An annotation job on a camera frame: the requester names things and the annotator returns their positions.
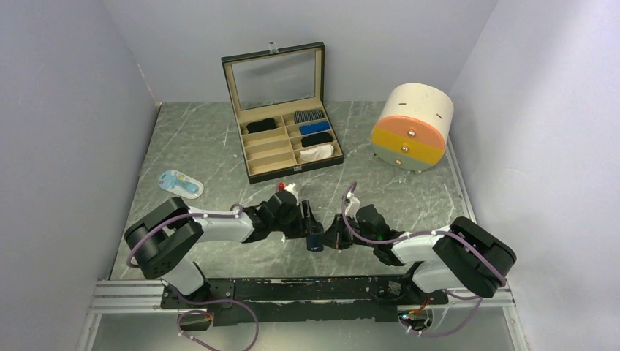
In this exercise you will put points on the striped rolled cloth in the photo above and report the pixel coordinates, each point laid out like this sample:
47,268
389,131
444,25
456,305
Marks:
302,116

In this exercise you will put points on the blue rolled cloth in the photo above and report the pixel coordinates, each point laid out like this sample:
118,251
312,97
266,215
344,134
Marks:
308,129

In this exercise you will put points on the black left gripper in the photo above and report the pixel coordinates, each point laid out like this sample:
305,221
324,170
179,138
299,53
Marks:
308,224

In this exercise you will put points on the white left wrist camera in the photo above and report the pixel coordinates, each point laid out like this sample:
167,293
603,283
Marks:
292,188

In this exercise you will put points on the blue packaged item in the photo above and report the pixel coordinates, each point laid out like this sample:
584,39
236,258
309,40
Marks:
180,184

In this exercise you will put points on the black beige organizer box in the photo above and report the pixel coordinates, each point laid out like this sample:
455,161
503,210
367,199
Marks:
275,83

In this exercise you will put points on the round cream drawer cabinet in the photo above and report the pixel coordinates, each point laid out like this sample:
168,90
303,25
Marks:
412,130

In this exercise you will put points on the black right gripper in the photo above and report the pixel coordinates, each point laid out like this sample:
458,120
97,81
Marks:
333,237

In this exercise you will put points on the black rolled cloth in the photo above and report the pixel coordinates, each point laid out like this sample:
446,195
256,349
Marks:
316,139

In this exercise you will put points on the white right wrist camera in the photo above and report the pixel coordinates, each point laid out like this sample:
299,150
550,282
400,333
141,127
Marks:
350,205

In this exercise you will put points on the white rolled cloth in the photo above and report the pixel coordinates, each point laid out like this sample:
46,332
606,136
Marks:
316,153

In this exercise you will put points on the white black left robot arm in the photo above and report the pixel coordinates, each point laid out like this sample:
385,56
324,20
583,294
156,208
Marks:
160,241

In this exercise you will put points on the black underwear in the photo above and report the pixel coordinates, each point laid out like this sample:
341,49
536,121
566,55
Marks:
261,125

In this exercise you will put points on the navy white underwear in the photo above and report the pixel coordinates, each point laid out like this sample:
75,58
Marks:
313,242

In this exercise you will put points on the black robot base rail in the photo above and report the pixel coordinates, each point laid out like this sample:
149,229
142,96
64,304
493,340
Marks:
243,300

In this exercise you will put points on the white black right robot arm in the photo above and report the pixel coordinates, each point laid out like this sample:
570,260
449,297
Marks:
460,255

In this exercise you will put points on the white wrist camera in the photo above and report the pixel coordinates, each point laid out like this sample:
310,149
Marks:
350,205
292,188

